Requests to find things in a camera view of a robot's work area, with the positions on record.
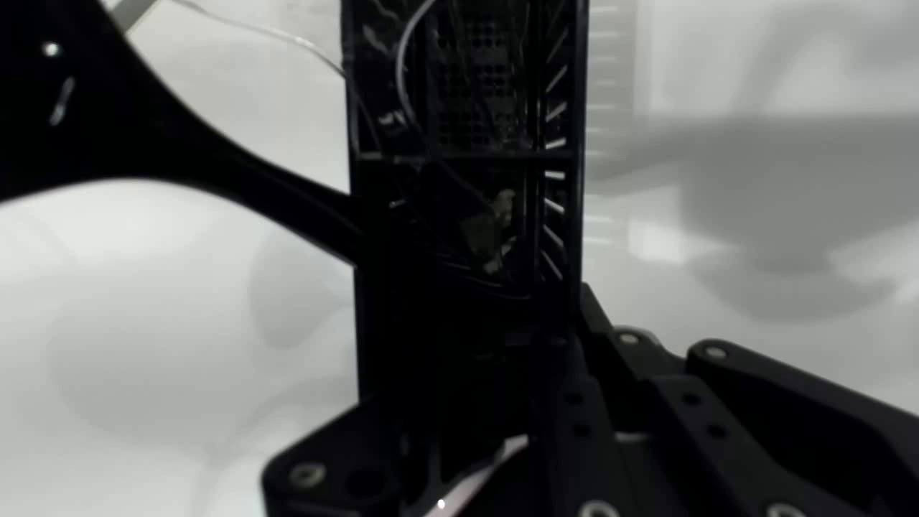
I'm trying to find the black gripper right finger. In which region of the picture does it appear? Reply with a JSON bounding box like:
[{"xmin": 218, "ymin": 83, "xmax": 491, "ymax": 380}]
[{"xmin": 534, "ymin": 287, "xmax": 919, "ymax": 517}]

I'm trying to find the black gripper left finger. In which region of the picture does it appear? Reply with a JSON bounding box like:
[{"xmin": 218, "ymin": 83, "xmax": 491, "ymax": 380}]
[{"xmin": 262, "ymin": 383, "xmax": 534, "ymax": 517}]

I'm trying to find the black cutlery holder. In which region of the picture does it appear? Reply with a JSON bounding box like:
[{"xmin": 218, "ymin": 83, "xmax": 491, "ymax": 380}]
[{"xmin": 340, "ymin": 0, "xmax": 591, "ymax": 462}]

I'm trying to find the black plastic spoon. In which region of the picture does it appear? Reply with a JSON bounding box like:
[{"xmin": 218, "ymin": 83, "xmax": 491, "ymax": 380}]
[{"xmin": 0, "ymin": 0, "xmax": 370, "ymax": 268}]

